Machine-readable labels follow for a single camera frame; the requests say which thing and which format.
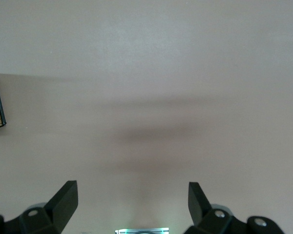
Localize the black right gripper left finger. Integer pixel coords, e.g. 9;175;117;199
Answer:
6;180;78;234

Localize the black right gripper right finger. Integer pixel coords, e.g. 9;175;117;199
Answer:
183;181;247;234

